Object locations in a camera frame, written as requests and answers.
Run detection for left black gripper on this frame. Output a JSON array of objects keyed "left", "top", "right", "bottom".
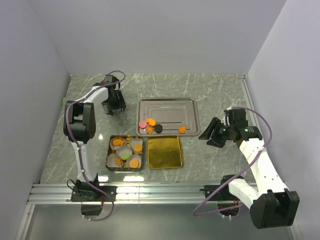
[{"left": 102, "top": 90, "right": 127, "bottom": 116}]

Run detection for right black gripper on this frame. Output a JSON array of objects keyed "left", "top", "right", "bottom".
[{"left": 198, "top": 117, "right": 235, "bottom": 149}]

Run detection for round orange cookie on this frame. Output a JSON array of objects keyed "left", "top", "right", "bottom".
[{"left": 133, "top": 143, "right": 143, "bottom": 153}]

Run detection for gold cookie tin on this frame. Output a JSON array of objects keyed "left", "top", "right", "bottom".
[{"left": 105, "top": 135, "right": 144, "bottom": 172}]

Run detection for green round cookie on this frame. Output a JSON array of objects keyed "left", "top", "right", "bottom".
[{"left": 120, "top": 153, "right": 131, "bottom": 161}]

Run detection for silver metal tray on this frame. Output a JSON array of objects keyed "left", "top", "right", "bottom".
[{"left": 136, "top": 97, "right": 201, "bottom": 136}]

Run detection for orange flower cookie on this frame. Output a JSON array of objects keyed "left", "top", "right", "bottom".
[
  {"left": 114, "top": 157, "right": 124, "bottom": 168},
  {"left": 178, "top": 125, "right": 187, "bottom": 134},
  {"left": 146, "top": 118, "right": 156, "bottom": 127}
]

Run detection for gold tin lid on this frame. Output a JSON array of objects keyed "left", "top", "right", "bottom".
[{"left": 147, "top": 135, "right": 184, "bottom": 170}]

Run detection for round waffle cookie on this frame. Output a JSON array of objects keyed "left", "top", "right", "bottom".
[{"left": 129, "top": 158, "right": 140, "bottom": 169}]

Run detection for metal tongs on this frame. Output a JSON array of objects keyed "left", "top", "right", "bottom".
[{"left": 118, "top": 111, "right": 124, "bottom": 126}]

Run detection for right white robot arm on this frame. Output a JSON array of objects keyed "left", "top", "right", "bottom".
[{"left": 192, "top": 106, "right": 300, "bottom": 229}]

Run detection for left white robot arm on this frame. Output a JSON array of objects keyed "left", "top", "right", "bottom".
[{"left": 63, "top": 74, "right": 126, "bottom": 201}]

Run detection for pink round cookie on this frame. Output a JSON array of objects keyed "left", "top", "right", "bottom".
[{"left": 138, "top": 120, "right": 148, "bottom": 129}]

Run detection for white paper cup top-left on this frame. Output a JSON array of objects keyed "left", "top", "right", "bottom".
[{"left": 109, "top": 136, "right": 127, "bottom": 152}]

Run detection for orange swirl cookie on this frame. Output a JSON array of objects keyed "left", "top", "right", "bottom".
[{"left": 146, "top": 126, "right": 154, "bottom": 135}]

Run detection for white paper cup top-right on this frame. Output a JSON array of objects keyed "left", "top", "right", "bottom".
[{"left": 129, "top": 137, "right": 143, "bottom": 154}]

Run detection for white paper cup centre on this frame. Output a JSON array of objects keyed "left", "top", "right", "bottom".
[{"left": 115, "top": 145, "right": 133, "bottom": 158}]

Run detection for black round cookie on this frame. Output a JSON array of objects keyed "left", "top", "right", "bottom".
[{"left": 154, "top": 124, "right": 163, "bottom": 134}]

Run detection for white paper cup bottom-left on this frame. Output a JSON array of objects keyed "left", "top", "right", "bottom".
[{"left": 106, "top": 153, "right": 120, "bottom": 168}]

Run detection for white paper cup bottom-right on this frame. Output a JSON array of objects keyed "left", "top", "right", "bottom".
[{"left": 126, "top": 154, "right": 142, "bottom": 169}]

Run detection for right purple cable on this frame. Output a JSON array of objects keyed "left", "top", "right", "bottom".
[{"left": 192, "top": 106, "right": 273, "bottom": 218}]

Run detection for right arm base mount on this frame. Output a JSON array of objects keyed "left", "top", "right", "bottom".
[{"left": 200, "top": 184, "right": 248, "bottom": 219}]

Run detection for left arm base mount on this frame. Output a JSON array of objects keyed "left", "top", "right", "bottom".
[{"left": 70, "top": 186, "right": 117, "bottom": 217}]

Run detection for aluminium rail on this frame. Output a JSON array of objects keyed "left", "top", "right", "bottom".
[{"left": 27, "top": 181, "right": 220, "bottom": 205}]

